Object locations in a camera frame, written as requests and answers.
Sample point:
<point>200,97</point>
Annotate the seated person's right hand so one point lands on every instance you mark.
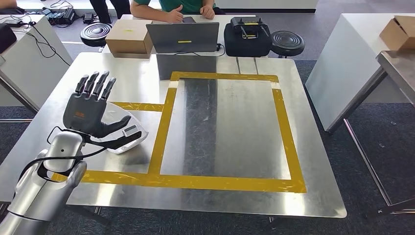
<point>175,15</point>

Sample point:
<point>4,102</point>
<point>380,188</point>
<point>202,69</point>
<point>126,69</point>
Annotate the seated person's left hand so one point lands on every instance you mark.
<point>207,12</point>

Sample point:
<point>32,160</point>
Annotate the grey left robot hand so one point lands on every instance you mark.
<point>84,112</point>

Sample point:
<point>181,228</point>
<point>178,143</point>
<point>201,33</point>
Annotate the white curved body panel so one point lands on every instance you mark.
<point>113,111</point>

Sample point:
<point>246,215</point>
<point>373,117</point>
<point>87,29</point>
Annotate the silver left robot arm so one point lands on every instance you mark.
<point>48,194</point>

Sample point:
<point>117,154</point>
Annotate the seated person's right forearm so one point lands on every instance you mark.
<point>148,12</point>

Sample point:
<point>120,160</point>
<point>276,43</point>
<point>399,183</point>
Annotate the seated person's left forearm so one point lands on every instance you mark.
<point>207,2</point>

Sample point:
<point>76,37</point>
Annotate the stainless steel workbench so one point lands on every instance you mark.
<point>243,129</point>

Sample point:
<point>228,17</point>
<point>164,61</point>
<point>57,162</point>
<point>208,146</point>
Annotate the dark phone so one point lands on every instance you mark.
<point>188,19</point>

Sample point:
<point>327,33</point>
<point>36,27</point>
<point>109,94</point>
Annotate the seated person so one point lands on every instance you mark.
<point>184,5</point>

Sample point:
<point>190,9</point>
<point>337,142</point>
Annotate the grey laptop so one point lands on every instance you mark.
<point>182,36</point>

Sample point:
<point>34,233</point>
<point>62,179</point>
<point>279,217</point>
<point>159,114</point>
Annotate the black remote controller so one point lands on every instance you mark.
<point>249,24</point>

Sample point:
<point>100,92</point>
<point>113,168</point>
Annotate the closed brown cardboard box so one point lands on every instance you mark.
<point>129,35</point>

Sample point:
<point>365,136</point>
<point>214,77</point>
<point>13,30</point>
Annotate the black carry case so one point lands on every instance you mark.
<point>247,47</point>

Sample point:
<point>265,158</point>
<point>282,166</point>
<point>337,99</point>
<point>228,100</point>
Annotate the standing person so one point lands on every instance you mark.
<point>100,9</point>

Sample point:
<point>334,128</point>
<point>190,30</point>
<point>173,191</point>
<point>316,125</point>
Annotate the black round stool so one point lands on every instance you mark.
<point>96,34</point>
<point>287,43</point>

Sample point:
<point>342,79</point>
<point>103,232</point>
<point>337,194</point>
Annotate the black power brick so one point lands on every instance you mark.
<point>67,14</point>
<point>88,18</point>

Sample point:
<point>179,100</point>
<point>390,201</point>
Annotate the black bag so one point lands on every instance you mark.
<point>6,37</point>

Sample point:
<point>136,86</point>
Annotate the black flat device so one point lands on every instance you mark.
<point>14,22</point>

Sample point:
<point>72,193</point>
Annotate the open brown cardboard box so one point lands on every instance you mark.
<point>398,34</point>

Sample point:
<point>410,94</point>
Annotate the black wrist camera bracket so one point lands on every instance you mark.
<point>113,142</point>

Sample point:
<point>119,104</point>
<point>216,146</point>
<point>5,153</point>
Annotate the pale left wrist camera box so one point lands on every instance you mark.
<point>131,131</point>

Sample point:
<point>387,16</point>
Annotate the yellow tape frame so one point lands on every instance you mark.
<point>227,185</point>

